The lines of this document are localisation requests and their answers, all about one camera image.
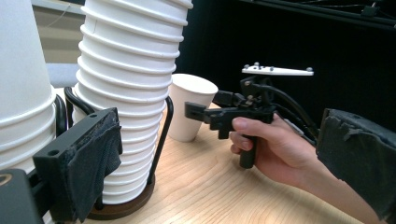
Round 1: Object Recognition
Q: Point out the black tripod stand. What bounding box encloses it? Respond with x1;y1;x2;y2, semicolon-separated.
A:
241;0;396;28

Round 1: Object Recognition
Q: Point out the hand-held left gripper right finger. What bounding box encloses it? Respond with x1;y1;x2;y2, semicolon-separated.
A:
316;107;396;224

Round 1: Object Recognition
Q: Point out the short stack of paper cups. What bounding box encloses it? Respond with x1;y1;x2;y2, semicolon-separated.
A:
0;0;58;175

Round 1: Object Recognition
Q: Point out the right hand-held gripper cable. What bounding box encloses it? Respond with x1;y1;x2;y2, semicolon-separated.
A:
251;82;320;147

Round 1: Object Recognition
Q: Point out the tall stack of paper cups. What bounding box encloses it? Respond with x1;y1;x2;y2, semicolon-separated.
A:
72;0;194;205

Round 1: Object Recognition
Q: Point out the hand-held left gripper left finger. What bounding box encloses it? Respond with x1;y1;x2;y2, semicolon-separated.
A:
32;106;123;223

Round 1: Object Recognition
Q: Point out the black double cup holder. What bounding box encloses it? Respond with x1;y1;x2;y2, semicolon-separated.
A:
54;86;175;221

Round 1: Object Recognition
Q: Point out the white paper cup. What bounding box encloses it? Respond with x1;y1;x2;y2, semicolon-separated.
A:
167;73;219;144

